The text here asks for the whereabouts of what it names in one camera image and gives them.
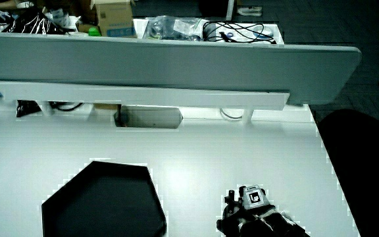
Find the white shoe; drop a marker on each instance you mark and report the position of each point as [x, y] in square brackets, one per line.
[249, 10]

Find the black crumpled bag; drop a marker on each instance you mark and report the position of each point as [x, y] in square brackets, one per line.
[26, 108]

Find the black office chair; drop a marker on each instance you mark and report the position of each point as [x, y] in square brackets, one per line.
[364, 171]

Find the clear plastic bag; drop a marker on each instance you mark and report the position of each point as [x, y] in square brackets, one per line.
[169, 28]

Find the cardboard box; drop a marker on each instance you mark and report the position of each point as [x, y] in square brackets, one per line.
[115, 18]

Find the white desk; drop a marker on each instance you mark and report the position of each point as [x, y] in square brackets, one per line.
[209, 154]
[275, 34]

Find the person's right hand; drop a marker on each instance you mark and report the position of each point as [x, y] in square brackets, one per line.
[255, 222]

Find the black plastic bag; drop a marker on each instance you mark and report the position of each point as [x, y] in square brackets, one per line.
[33, 23]

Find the person's right forearm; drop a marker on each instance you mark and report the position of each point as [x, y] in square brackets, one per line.
[299, 232]

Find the gray desk partition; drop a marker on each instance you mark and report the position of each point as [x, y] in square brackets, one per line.
[176, 66]

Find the black hexagonal tray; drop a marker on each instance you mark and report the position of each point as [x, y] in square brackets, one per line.
[107, 204]

